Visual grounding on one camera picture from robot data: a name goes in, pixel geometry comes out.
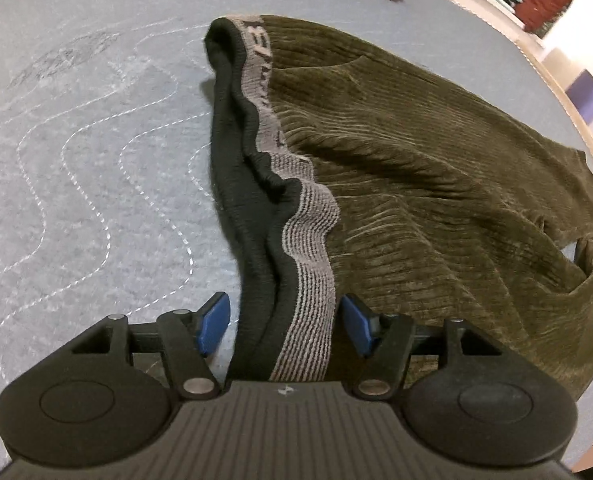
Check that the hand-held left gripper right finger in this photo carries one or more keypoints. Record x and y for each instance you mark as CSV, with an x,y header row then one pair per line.
x,y
356,327

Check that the purple box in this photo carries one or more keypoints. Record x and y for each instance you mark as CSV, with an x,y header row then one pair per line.
x,y
588,96

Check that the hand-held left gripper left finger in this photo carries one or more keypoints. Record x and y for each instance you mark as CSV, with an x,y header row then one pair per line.
x,y
216,322

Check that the grey quilted mattress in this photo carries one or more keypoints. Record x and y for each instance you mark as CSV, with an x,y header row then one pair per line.
x,y
101,160

